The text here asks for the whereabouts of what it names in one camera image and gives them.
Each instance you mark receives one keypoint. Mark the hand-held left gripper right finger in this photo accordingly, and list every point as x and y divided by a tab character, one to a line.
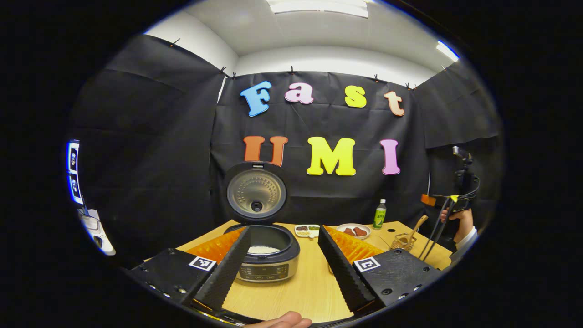
344	273

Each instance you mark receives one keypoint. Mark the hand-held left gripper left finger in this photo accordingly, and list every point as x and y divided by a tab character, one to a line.
225	273

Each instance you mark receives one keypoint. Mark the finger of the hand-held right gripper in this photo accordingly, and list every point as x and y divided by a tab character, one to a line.
430	199

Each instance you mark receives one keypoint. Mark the white rice heap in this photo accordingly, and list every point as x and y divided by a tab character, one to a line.
263	249

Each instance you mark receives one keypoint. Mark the dark-lidded silver rice cooker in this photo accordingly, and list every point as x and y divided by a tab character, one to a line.
257	191

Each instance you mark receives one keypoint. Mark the brown meat piece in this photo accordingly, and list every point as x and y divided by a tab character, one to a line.
361	231
349	231

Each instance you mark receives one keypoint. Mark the white round plate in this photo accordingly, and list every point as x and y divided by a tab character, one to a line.
340	229

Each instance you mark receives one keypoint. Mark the green drink bottle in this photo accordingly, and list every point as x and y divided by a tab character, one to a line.
379	216

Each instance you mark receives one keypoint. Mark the white divided bean dish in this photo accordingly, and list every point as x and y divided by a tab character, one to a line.
307	231

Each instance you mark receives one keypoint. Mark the white side desk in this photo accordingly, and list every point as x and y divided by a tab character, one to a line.
107	246

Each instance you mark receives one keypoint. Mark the black backdrop cloth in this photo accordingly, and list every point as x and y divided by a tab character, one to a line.
159	159

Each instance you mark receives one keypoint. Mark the ceiling light panel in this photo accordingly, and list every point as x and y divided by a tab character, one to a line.
319	7
447	50

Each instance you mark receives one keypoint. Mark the white flat device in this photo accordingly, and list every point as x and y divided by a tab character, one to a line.
89	222

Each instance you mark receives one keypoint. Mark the computer monitor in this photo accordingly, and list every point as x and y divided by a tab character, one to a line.
74	173

